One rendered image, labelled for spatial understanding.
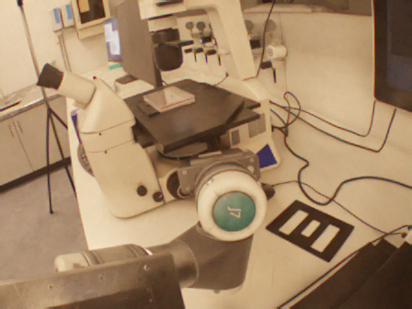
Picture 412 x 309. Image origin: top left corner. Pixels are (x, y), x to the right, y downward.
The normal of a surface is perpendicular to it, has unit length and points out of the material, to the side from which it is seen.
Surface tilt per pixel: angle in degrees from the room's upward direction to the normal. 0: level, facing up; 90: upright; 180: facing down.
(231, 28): 90
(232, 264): 81
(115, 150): 90
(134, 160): 90
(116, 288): 61
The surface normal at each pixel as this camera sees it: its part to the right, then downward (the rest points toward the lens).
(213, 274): 0.57, 0.18
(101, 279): 0.62, -0.25
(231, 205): 0.03, 0.13
